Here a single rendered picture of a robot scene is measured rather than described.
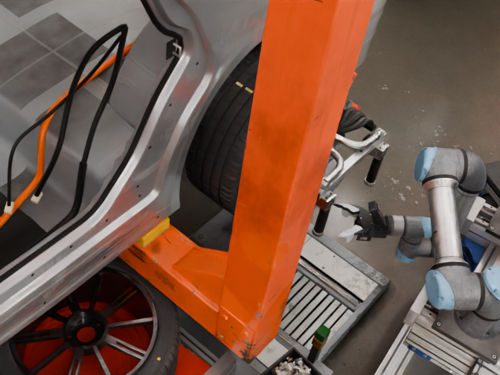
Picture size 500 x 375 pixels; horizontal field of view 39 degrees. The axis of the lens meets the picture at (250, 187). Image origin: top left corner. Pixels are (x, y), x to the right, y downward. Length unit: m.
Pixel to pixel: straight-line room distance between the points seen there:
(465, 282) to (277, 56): 1.01
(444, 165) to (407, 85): 2.16
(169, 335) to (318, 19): 1.45
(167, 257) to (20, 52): 0.92
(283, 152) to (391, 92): 2.76
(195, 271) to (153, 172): 0.36
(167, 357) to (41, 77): 1.08
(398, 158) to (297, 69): 2.52
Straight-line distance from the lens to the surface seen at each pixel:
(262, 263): 2.01
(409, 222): 2.56
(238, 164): 2.41
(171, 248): 2.53
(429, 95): 4.47
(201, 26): 2.04
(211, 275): 2.31
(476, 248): 2.81
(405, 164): 3.98
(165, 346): 2.52
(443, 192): 2.33
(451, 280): 2.21
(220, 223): 3.19
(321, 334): 2.43
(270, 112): 1.63
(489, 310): 2.30
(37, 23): 2.85
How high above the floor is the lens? 2.73
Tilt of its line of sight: 49 degrees down
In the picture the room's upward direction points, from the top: 10 degrees clockwise
